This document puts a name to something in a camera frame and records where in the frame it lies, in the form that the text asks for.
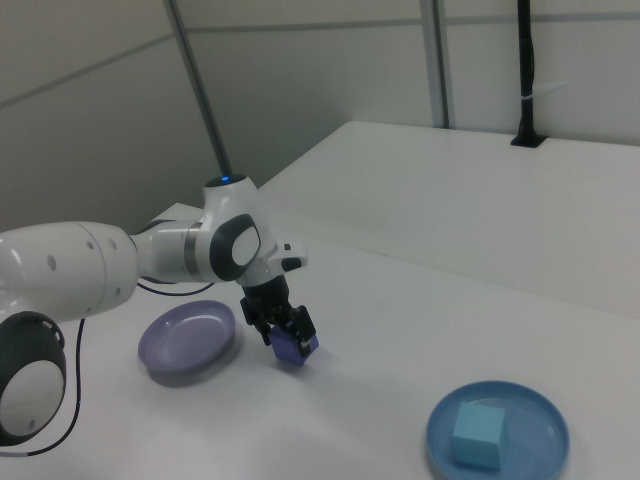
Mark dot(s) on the white zip tie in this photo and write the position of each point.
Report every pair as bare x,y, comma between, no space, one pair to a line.
542,90

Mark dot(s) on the slanted grey partition post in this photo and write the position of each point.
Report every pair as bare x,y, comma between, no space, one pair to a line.
200,90

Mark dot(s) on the purple foam cube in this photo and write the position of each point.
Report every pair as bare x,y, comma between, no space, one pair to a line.
289,350

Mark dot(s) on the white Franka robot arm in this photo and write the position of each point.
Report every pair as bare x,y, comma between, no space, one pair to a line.
100,265

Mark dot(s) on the blue plastic plate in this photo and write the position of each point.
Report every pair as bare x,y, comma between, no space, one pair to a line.
530,445

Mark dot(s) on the black pole with base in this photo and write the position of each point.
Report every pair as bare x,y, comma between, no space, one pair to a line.
526,75

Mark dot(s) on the cyan foam cube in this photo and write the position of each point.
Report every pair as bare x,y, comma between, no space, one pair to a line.
477,435

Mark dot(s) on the upright grey partition post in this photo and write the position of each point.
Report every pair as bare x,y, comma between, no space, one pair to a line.
436,60

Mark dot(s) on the lavender plastic plate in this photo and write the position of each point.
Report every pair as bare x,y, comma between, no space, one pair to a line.
185,340

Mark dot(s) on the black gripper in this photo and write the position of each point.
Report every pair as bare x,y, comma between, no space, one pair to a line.
265,297

